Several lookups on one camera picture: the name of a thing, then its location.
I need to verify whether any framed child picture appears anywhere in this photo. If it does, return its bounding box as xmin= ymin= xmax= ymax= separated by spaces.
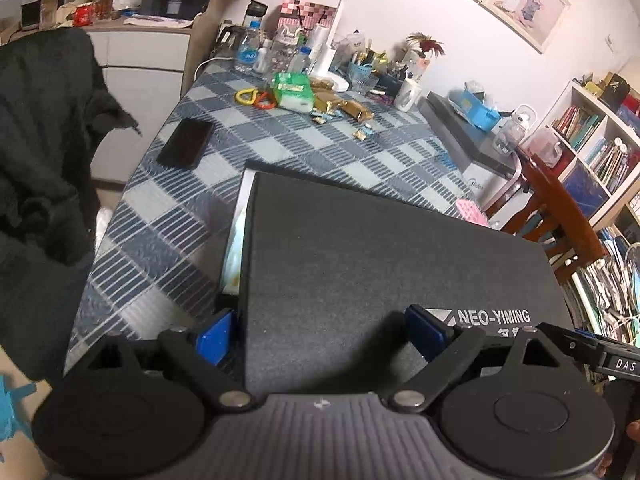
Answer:
xmin=479 ymin=0 xmax=571 ymax=55

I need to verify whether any white paper roll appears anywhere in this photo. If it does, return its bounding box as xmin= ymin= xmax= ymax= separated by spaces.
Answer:
xmin=310 ymin=25 xmax=328 ymax=61

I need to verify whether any blue tissue box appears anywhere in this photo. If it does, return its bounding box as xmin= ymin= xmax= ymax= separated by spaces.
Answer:
xmin=448 ymin=82 xmax=502 ymax=131

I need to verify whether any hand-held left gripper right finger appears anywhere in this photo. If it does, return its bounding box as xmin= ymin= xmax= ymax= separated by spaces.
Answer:
xmin=387 ymin=304 xmax=563 ymax=413

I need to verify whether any white desk lamp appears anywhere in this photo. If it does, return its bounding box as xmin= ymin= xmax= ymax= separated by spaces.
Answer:
xmin=307 ymin=0 xmax=407 ymax=92

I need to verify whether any clear plastic container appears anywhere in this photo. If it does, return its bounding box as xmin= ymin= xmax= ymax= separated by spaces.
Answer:
xmin=527 ymin=127 xmax=563 ymax=168

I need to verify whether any black thermos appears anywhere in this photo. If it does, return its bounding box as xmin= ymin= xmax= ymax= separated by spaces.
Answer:
xmin=242 ymin=0 xmax=269 ymax=28

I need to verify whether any grey chest freezer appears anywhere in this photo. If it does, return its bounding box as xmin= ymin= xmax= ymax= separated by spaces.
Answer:
xmin=417 ymin=92 xmax=523 ymax=211

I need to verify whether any pile of books and cables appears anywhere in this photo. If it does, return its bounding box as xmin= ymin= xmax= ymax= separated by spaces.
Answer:
xmin=560 ymin=230 xmax=640 ymax=351

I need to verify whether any brown wooden chair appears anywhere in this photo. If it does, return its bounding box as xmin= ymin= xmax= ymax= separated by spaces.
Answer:
xmin=482 ymin=147 xmax=608 ymax=286

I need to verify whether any black phone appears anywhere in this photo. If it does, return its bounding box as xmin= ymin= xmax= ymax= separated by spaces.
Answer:
xmin=156 ymin=117 xmax=213 ymax=171

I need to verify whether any small gold foil packet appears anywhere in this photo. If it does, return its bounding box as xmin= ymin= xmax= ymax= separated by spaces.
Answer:
xmin=312 ymin=91 xmax=346 ymax=111

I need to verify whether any large gold foil packet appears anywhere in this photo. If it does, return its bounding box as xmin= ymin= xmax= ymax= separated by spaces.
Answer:
xmin=337 ymin=100 xmax=376 ymax=122

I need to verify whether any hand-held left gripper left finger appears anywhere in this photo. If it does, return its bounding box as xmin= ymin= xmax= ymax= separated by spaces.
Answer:
xmin=87 ymin=307 xmax=253 ymax=415

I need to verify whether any white glossy board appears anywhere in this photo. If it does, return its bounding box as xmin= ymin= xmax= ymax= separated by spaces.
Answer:
xmin=219 ymin=170 xmax=257 ymax=297

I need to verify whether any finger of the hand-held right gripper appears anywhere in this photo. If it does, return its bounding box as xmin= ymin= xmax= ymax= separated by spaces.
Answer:
xmin=536 ymin=322 xmax=613 ymax=383

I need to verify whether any brown feather decoration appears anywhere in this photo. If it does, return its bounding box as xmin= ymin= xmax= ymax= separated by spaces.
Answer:
xmin=406 ymin=32 xmax=446 ymax=81

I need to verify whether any blue label water bottle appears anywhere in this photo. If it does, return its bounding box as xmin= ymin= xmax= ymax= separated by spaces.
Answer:
xmin=235 ymin=21 xmax=262 ymax=73

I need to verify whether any dark cloth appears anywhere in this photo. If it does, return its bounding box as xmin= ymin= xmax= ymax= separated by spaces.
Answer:
xmin=0 ymin=27 xmax=143 ymax=386

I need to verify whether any white mug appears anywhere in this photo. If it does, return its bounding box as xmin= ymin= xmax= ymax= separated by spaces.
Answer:
xmin=395 ymin=78 xmax=423 ymax=112

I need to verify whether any clear plastic pitcher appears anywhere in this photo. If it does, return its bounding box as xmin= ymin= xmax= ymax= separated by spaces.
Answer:
xmin=495 ymin=105 xmax=533 ymax=153

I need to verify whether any green tissue pack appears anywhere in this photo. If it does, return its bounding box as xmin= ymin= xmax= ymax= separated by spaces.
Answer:
xmin=272 ymin=72 xmax=313 ymax=111

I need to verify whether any pink checkered bag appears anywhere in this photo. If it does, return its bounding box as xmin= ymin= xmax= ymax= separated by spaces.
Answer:
xmin=277 ymin=1 xmax=337 ymax=36

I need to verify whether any white cabinet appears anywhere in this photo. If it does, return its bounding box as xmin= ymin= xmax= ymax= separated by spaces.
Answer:
xmin=82 ymin=25 xmax=193 ymax=191

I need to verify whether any clear jar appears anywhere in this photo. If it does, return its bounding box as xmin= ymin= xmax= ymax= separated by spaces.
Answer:
xmin=272 ymin=27 xmax=301 ymax=73

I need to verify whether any small blue cap bottle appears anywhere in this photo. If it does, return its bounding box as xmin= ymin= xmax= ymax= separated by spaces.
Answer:
xmin=290 ymin=46 xmax=313 ymax=75

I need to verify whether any black box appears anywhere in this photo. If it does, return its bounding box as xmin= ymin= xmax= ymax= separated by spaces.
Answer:
xmin=240 ymin=170 xmax=573 ymax=396

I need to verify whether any white bookshelf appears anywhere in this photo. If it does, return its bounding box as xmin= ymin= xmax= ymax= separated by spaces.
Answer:
xmin=542 ymin=72 xmax=640 ymax=241

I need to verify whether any pink paper slip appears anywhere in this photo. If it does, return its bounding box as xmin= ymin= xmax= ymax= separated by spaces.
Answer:
xmin=455 ymin=197 xmax=490 ymax=227

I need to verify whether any cardboard with teal paint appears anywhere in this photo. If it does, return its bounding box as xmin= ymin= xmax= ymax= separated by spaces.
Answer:
xmin=0 ymin=345 xmax=51 ymax=480

